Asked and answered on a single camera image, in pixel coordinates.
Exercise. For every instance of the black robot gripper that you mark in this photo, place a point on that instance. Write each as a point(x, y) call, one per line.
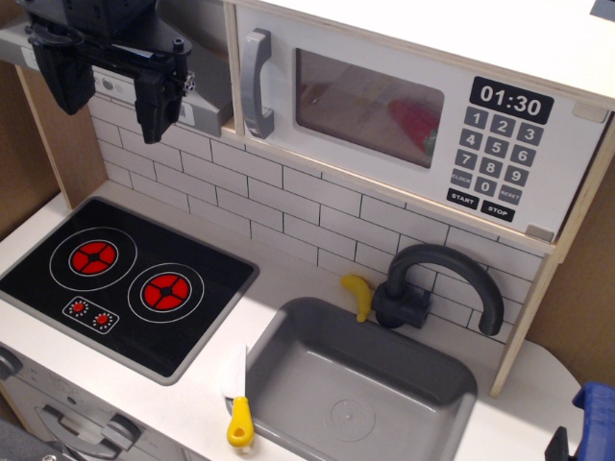
point(125, 37)

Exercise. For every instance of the grey microwave door handle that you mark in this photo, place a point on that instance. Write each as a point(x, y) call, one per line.
point(256, 52)

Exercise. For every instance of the white toy microwave door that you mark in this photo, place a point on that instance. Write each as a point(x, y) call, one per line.
point(501, 152)

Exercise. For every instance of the wooden toy microwave cabinet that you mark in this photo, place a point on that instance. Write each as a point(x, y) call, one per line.
point(545, 46)

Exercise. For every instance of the grey range hood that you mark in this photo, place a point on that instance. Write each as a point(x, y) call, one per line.
point(206, 108)

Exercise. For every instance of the black toy stovetop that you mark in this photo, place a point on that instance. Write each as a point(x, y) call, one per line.
point(128, 287)

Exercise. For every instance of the grey oven knob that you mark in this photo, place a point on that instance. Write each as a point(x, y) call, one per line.
point(10, 365)

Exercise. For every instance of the red toy pepper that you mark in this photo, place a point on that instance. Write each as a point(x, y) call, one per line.
point(418, 122)

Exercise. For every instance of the grey toy oven door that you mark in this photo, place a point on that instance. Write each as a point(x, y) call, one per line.
point(35, 386)

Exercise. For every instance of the yellow toy banana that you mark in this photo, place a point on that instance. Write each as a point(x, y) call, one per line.
point(360, 289)

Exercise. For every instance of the grey toy sink basin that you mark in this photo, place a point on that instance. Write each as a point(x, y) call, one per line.
point(327, 387)

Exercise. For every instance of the black clamp piece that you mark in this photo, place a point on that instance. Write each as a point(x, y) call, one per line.
point(558, 449)

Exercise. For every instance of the blue plastic object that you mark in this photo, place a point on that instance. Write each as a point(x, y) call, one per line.
point(597, 402)

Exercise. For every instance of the grey oven door handle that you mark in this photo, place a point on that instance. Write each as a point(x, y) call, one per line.
point(86, 439)

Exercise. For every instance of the yellow handled toy knife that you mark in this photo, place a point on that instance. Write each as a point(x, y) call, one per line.
point(240, 431)

